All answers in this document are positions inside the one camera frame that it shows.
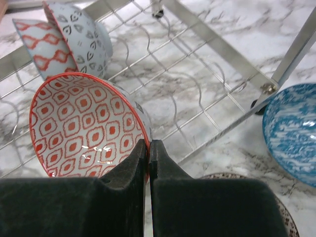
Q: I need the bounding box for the red diamond pattern bowl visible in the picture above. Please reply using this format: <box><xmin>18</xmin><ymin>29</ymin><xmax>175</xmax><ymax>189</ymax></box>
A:
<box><xmin>42</xmin><ymin>1</ymin><xmax>113</xmax><ymax>79</ymax></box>

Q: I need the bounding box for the stainless steel dish rack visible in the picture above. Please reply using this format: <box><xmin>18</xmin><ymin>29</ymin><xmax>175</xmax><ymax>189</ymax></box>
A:
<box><xmin>0</xmin><ymin>0</ymin><xmax>316</xmax><ymax>178</ymax></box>

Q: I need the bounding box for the blue floral bowl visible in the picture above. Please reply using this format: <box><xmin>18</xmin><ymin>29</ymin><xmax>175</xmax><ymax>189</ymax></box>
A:
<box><xmin>262</xmin><ymin>83</ymin><xmax>316</xmax><ymax>187</ymax></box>

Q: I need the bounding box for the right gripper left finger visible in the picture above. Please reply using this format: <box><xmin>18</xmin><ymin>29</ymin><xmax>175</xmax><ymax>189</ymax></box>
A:
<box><xmin>0</xmin><ymin>140</ymin><xmax>146</xmax><ymax>237</ymax></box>

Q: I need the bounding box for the pink dotted pattern bowl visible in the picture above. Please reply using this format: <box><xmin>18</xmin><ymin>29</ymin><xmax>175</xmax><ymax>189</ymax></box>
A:
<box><xmin>29</xmin><ymin>72</ymin><xmax>153</xmax><ymax>177</ymax></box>

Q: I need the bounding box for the blue triangle pattern bowl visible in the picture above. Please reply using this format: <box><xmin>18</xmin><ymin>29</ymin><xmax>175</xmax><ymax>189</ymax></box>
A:
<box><xmin>12</xmin><ymin>19</ymin><xmax>78</xmax><ymax>80</ymax></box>

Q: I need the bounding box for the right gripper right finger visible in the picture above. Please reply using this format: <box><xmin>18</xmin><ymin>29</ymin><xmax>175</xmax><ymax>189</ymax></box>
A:
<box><xmin>149</xmin><ymin>140</ymin><xmax>287</xmax><ymax>237</ymax></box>

